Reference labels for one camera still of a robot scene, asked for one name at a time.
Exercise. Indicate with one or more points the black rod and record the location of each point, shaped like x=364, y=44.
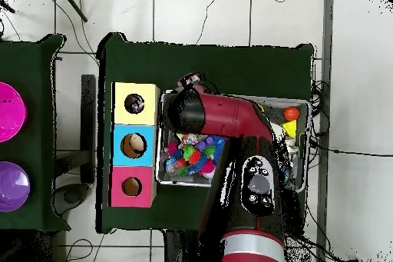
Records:
x=72, y=4

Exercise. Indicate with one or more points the yellow cheese wedge toy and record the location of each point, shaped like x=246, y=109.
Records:
x=290, y=128

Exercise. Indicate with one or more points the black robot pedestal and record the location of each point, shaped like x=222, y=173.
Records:
x=181, y=248

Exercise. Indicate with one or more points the clear mesh bin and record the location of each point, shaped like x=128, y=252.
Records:
x=299, y=151

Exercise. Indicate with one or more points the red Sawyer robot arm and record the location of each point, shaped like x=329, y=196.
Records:
x=233, y=120

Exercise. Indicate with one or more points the red ball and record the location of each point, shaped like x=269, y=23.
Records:
x=291, y=113

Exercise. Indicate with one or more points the pink plastic bowl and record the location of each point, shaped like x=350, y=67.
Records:
x=11, y=111

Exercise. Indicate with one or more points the purple plastic bowl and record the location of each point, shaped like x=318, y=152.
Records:
x=12, y=187

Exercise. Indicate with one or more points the wooden box with three holes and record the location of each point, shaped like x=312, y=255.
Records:
x=147, y=145

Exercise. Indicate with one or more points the multicolour patterned cloth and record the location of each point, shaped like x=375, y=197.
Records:
x=135, y=104

